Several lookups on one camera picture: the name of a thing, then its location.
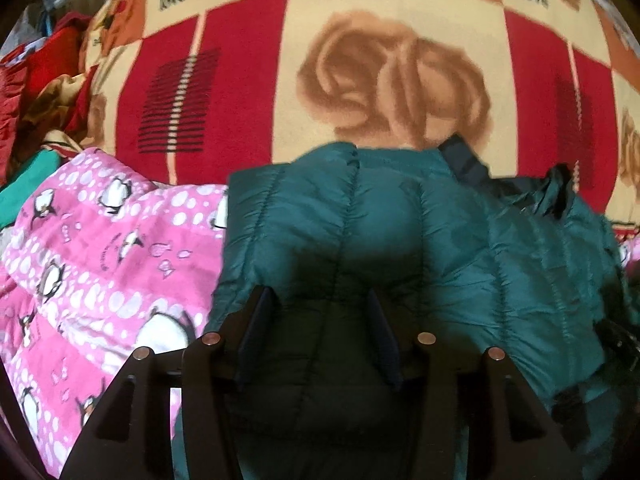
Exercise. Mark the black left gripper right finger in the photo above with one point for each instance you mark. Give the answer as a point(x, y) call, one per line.
point(443, 395)

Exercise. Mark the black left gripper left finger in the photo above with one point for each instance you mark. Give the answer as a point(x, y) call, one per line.
point(128, 434)

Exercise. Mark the dark green quilted down jacket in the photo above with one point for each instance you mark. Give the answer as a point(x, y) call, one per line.
point(519, 263)

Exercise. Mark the pink penguin print quilt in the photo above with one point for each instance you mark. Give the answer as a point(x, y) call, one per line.
point(101, 261)

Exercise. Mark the teal green garment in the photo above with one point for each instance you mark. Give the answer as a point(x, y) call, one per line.
point(28, 178)

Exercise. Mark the brown gold satin cloth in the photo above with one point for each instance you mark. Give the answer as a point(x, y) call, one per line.
point(61, 119)

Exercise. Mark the red cream rose patterned blanket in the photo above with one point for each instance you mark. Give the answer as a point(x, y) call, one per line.
point(189, 91)

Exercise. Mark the red folded cloth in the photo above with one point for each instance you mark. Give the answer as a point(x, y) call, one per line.
point(25, 73)

